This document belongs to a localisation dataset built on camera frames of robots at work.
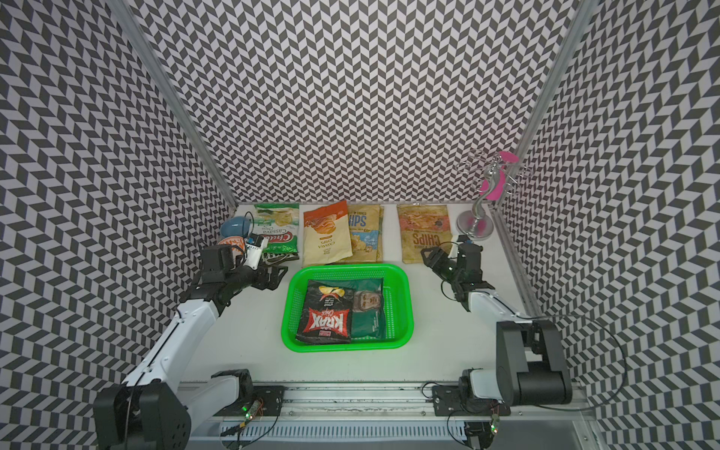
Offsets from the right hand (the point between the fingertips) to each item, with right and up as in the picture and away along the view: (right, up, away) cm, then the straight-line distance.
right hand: (424, 259), depth 89 cm
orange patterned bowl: (-67, +5, +13) cm, 69 cm away
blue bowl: (-70, +11, +19) cm, 74 cm away
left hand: (-47, -1, -6) cm, 48 cm away
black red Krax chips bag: (-31, -16, -5) cm, 35 cm away
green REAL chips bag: (-18, -16, -5) cm, 25 cm away
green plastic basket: (-8, -18, -3) cm, 20 cm away
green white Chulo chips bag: (-53, +11, +19) cm, 58 cm away
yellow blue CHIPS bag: (-19, +8, +16) cm, 26 cm away
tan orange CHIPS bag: (+3, +10, +19) cm, 22 cm away
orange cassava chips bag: (-34, +7, +16) cm, 39 cm away
